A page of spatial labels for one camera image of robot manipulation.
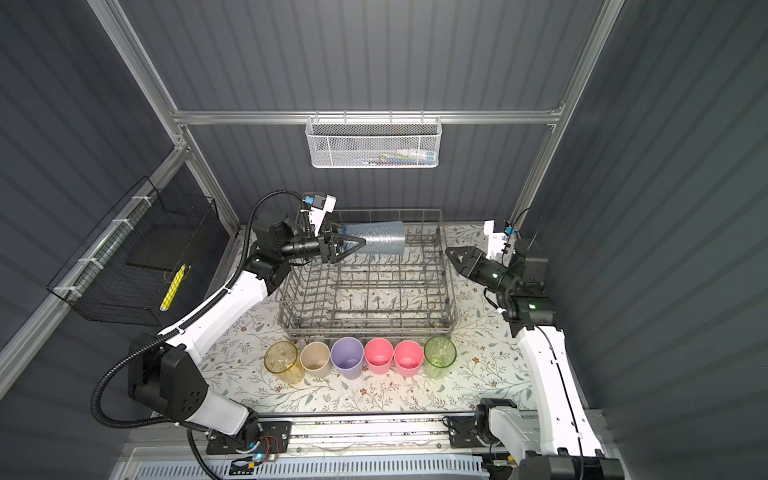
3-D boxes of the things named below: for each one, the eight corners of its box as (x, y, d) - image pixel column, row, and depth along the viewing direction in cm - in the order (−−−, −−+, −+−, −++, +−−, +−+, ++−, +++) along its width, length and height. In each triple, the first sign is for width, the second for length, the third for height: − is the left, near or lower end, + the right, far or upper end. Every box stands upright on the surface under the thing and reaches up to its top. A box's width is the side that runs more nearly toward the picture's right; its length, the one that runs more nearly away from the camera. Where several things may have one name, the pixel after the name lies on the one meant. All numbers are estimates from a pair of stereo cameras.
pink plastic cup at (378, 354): (366, 379, 84) (363, 367, 76) (367, 351, 90) (365, 337, 82) (393, 379, 84) (393, 367, 76) (393, 351, 90) (393, 337, 82)
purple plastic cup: (336, 379, 84) (328, 364, 74) (339, 353, 89) (332, 336, 79) (362, 379, 84) (358, 364, 74) (363, 353, 89) (360, 336, 79)
